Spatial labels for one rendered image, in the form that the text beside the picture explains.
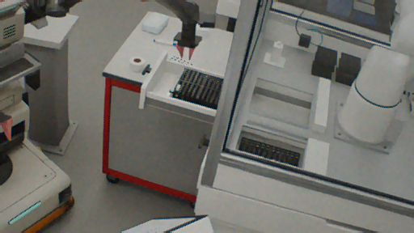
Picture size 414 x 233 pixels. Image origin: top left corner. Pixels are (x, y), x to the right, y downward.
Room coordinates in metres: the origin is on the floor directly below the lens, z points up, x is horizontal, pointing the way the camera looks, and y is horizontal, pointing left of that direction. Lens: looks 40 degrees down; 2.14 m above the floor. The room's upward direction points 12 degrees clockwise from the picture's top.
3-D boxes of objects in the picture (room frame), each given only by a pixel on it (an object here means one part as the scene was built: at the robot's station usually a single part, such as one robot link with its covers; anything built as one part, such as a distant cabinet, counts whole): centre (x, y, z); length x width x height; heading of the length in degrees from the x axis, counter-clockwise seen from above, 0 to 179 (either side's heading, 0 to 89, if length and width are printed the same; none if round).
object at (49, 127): (2.13, 0.91, 0.38); 0.30 x 0.30 x 0.76; 89
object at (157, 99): (1.68, 0.03, 0.86); 0.40 x 0.26 x 0.06; 83
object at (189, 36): (1.76, 0.14, 1.08); 0.10 x 0.07 x 0.07; 81
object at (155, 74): (1.71, 0.24, 0.87); 0.29 x 0.02 x 0.11; 173
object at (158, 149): (2.11, 0.18, 0.38); 0.62 x 0.58 x 0.76; 173
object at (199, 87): (1.69, 0.04, 0.87); 0.22 x 0.18 x 0.06; 83
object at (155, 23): (2.31, 0.36, 0.78); 0.15 x 0.10 x 0.04; 169
